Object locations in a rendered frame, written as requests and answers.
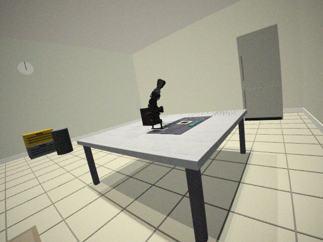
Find dark grey flat mat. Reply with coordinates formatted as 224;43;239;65
148;116;211;135

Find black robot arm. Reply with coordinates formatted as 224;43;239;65
148;79;166;112

